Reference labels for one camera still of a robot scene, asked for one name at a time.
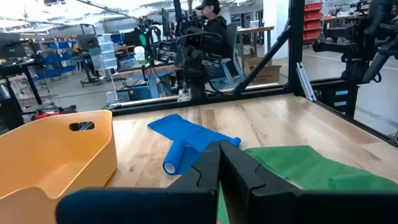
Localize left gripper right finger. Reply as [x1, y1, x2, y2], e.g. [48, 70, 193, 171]
[219, 140, 398, 224]

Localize red storage bin shelf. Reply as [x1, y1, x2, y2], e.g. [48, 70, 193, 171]
[303, 2, 325, 45]

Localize brown cardboard box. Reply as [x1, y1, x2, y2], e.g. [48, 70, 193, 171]
[244, 57, 283, 85]

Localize clear plastic drawer tower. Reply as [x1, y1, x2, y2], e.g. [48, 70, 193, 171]
[89, 33, 118, 72]

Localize green elastic bandage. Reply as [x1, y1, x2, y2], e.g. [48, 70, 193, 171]
[217, 145, 398, 224]

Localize blue machine box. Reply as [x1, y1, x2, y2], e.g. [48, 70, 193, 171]
[116, 84, 153, 103]

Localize blue elastic bandage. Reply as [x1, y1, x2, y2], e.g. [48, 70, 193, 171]
[147, 113, 242, 175]

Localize blue storage bin rack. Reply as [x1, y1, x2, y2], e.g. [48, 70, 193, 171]
[35, 40, 77, 80]

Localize yellow plastic bin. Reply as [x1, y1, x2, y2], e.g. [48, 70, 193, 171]
[0, 110, 118, 224]

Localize red toolbox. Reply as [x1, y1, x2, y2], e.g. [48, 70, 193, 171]
[30, 105, 78, 121]

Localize black computer monitor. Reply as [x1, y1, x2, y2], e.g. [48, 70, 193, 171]
[76, 33, 100, 51]
[0, 32, 28, 60]

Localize silver aluminium bracket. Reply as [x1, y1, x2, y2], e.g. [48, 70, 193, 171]
[295, 61, 318, 102]

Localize grey office chair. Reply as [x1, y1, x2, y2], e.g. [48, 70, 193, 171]
[201, 22, 246, 91]

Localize black workbench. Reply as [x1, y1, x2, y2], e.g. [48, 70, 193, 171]
[0, 60, 43, 131]

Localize person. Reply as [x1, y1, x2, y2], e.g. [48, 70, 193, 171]
[195, 0, 238, 60]

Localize wooden work table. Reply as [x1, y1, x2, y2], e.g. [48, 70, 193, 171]
[236, 26, 275, 65]

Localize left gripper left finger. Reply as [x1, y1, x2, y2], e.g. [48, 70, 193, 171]
[55, 141, 221, 224]

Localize black drawer cabinet blue labels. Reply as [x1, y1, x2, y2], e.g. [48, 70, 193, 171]
[322, 82, 360, 118]

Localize white arm base bracket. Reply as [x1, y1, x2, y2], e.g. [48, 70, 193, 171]
[177, 88, 192, 103]

